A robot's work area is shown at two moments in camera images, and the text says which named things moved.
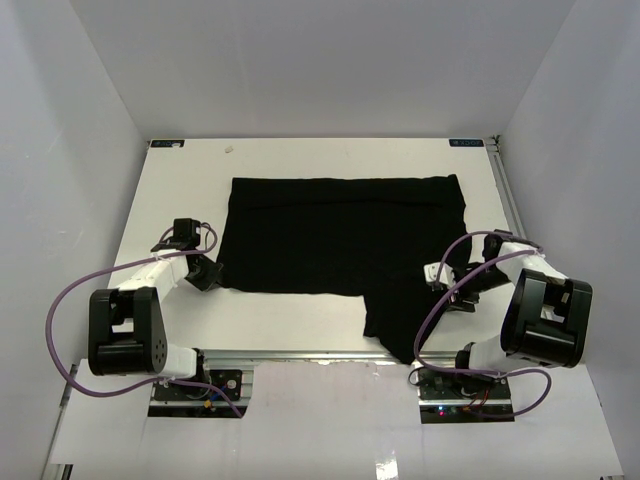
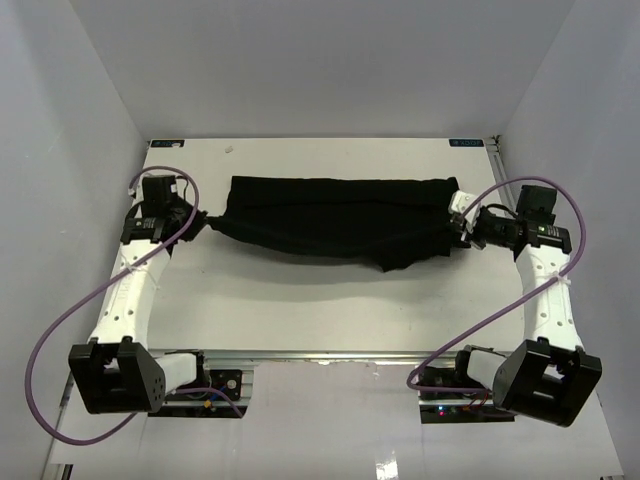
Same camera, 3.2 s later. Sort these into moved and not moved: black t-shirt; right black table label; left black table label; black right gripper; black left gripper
Moved: black left gripper; black right gripper; black t-shirt
Not moved: left black table label; right black table label
